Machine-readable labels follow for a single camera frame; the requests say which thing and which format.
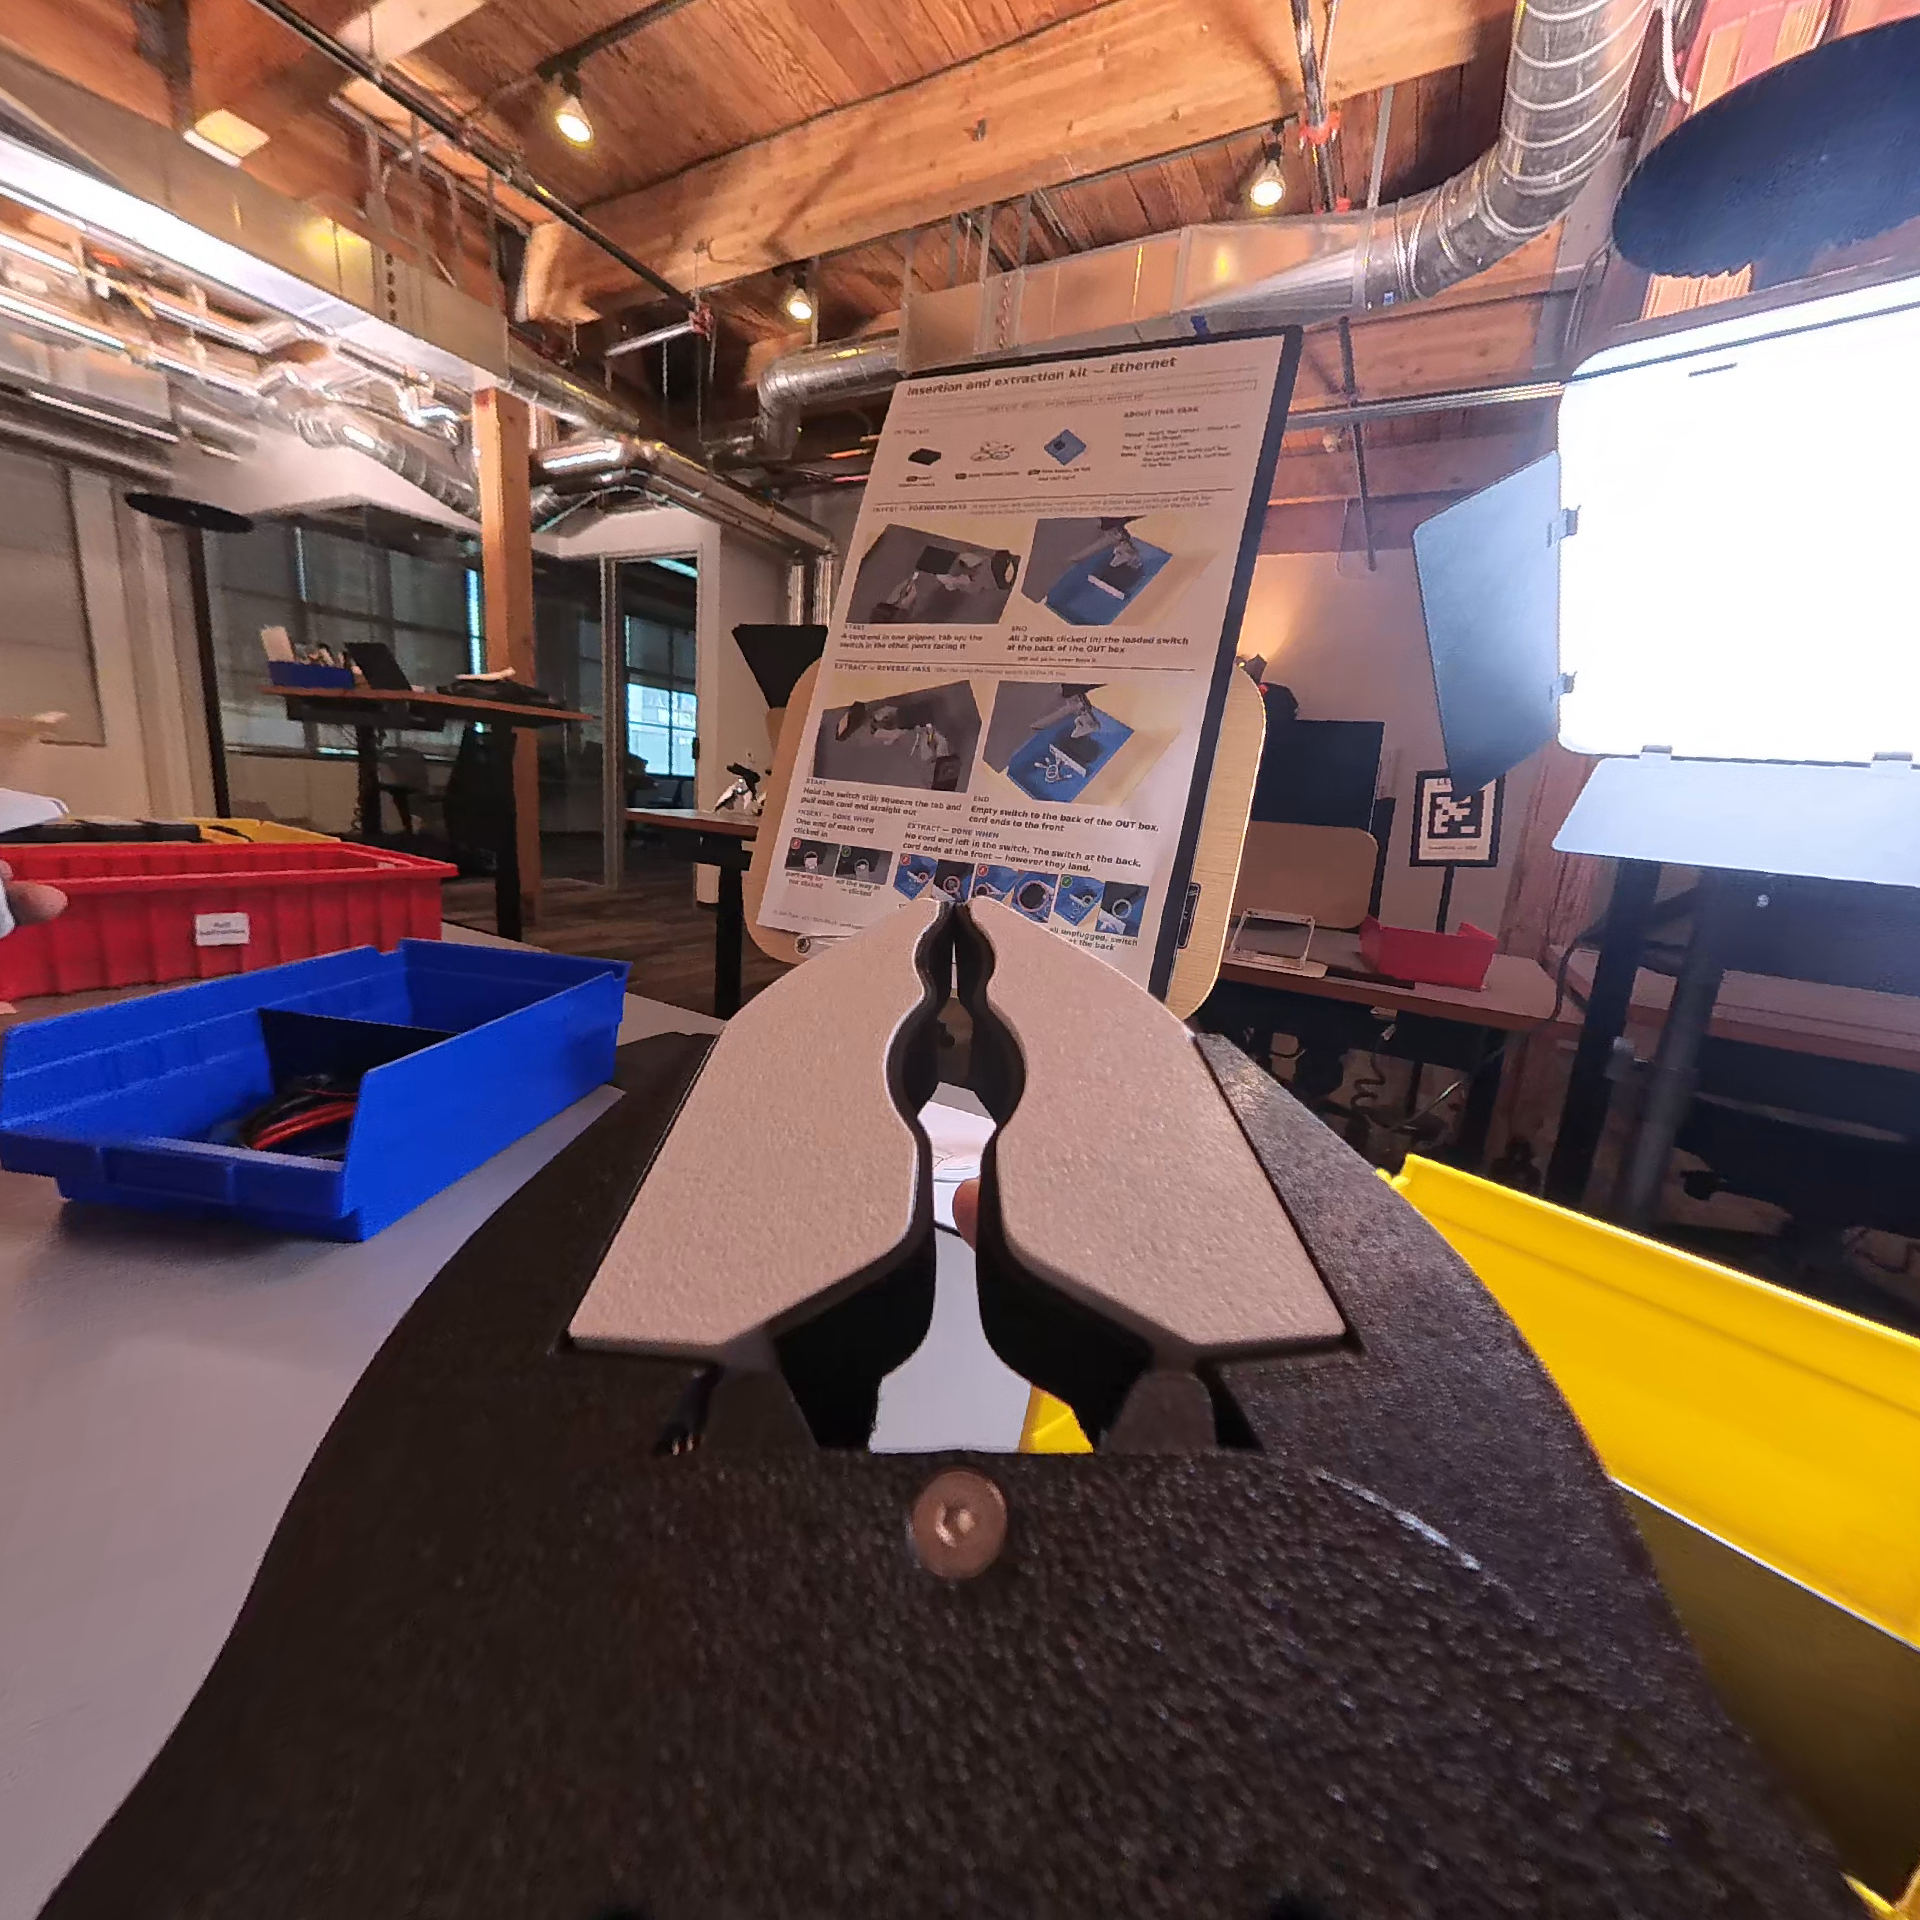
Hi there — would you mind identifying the silver ventilation duct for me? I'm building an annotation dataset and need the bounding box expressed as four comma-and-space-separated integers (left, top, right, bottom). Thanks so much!
754, 0, 1654, 454

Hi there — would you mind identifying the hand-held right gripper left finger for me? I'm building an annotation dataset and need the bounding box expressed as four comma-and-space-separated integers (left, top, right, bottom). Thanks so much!
568, 898, 962, 1449

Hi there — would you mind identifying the black funnel lamp shade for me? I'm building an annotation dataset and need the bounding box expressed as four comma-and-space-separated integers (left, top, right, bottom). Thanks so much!
731, 621, 831, 710

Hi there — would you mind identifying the black and white marker sign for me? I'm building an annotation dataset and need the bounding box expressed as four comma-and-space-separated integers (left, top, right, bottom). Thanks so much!
1410, 771, 1504, 868

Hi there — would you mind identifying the bright studio light panel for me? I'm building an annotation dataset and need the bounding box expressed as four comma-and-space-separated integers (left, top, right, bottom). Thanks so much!
1557, 277, 1920, 766

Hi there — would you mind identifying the black light side flap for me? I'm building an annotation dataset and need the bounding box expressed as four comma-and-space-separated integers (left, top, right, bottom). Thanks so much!
1413, 454, 1567, 797

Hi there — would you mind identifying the black monitor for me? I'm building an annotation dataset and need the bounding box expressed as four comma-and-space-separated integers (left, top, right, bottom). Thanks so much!
1252, 721, 1387, 828

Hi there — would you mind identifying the dark round lamp shade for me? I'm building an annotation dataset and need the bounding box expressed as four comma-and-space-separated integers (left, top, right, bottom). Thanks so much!
1614, 14, 1920, 296

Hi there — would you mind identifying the standing desk with brown top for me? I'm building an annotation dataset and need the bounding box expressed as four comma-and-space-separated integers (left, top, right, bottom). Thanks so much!
262, 681, 596, 944

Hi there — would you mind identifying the desk with black legs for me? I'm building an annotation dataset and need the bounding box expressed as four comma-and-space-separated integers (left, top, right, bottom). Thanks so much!
626, 804, 766, 1022

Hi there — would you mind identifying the small red bin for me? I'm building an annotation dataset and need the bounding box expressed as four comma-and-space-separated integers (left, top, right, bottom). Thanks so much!
1357, 917, 1499, 991

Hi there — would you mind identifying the red ethernet cable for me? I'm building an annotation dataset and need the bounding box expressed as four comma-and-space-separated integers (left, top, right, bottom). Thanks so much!
243, 1082, 365, 1156

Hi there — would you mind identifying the wooden support post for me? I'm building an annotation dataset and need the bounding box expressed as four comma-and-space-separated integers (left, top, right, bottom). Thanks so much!
470, 383, 545, 944

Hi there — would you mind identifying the blue plastic bin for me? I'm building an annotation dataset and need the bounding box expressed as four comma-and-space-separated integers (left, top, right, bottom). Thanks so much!
0, 939, 632, 1244

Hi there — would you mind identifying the black floor lamp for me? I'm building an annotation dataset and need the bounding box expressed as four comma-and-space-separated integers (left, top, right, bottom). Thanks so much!
127, 491, 258, 821

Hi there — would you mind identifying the wooden side table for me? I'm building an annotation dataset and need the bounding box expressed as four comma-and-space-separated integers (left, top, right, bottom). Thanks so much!
1218, 946, 1574, 1171

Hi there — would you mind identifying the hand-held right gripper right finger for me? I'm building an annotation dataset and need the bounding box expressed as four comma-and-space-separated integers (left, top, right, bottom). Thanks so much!
958, 898, 1346, 1449

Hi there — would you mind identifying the grey light bottom flap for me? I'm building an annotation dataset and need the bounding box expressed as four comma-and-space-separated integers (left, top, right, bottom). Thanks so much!
1554, 755, 1920, 890

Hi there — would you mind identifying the large yellow plastic bin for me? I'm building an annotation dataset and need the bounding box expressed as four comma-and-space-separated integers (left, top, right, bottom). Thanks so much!
1021, 1151, 1920, 1920

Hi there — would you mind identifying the printed instruction sheet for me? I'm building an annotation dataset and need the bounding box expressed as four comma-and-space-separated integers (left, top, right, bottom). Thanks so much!
757, 329, 1304, 997

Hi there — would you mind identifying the black light stand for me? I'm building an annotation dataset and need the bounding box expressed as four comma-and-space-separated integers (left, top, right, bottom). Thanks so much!
1545, 861, 1742, 1223

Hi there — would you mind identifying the red plastic bin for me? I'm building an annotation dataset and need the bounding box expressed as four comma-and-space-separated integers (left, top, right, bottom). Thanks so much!
0, 839, 459, 1004

